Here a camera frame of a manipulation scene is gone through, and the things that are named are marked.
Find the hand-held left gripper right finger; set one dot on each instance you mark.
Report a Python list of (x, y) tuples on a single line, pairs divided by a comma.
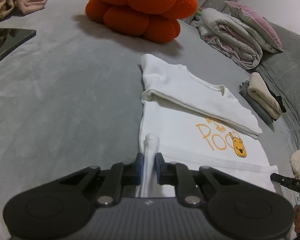
[(159, 166)]

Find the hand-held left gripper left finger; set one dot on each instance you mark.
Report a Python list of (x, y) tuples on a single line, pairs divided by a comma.
[(139, 166)]

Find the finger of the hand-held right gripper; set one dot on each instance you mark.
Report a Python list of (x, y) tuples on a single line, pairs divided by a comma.
[(282, 178)]

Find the white printed sweatshirt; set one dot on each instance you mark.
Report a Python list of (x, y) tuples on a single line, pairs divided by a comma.
[(190, 97)]

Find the folded black garment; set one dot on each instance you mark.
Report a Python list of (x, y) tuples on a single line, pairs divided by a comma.
[(277, 100)]

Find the folded grey garment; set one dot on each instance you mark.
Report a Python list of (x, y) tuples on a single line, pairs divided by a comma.
[(255, 102)]

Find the folded beige garment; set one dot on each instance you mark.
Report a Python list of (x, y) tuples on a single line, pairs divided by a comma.
[(262, 95)]

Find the grey quilted blanket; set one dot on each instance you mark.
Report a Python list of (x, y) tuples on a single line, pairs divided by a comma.
[(292, 67)]

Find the folded grey pink quilt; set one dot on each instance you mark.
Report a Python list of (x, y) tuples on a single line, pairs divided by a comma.
[(230, 40)]

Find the grey pink pillow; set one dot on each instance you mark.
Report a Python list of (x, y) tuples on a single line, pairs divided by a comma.
[(257, 27)]

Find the orange pumpkin cushion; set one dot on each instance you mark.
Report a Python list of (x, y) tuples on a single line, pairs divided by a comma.
[(140, 7)]

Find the dark phone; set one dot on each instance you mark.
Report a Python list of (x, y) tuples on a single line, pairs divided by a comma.
[(5, 42)]

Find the crumpled beige pink cloth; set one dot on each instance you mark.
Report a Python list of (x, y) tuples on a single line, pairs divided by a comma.
[(15, 2)]

